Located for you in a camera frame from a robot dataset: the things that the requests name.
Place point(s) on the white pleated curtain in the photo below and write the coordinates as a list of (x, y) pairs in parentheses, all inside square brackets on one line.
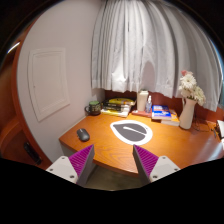
[(150, 43)]

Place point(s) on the dark grey computer mouse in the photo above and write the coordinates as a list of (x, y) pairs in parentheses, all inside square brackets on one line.
[(83, 134)]

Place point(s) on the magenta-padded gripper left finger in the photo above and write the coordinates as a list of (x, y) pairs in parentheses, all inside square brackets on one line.
[(63, 166)]

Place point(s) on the white and pink flowers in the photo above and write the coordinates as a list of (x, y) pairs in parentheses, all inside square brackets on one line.
[(190, 85)]

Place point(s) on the red book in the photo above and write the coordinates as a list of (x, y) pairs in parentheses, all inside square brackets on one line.
[(140, 113)]

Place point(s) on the blue book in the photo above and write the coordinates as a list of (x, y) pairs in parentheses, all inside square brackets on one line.
[(161, 112)]

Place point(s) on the dark mug with green inside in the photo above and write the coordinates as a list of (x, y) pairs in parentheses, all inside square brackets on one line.
[(94, 108)]

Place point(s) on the grey white-rimmed mouse pad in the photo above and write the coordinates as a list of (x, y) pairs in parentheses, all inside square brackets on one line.
[(130, 132)]

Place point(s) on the white lidded tumbler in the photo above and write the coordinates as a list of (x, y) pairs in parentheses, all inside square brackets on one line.
[(142, 101)]

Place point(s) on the white and yellow book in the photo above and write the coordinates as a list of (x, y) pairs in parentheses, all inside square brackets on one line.
[(115, 113)]

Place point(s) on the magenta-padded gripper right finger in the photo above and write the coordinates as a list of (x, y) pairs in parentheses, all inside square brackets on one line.
[(160, 166)]

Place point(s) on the white ceramic vase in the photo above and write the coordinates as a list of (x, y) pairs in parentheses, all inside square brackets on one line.
[(187, 115)]

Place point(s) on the white device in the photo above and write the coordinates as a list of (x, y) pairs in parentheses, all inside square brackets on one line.
[(221, 128)]

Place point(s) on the clear spray bottle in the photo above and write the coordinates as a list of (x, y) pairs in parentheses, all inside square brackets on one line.
[(148, 106)]

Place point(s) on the orange book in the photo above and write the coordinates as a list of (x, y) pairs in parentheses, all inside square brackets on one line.
[(174, 120)]

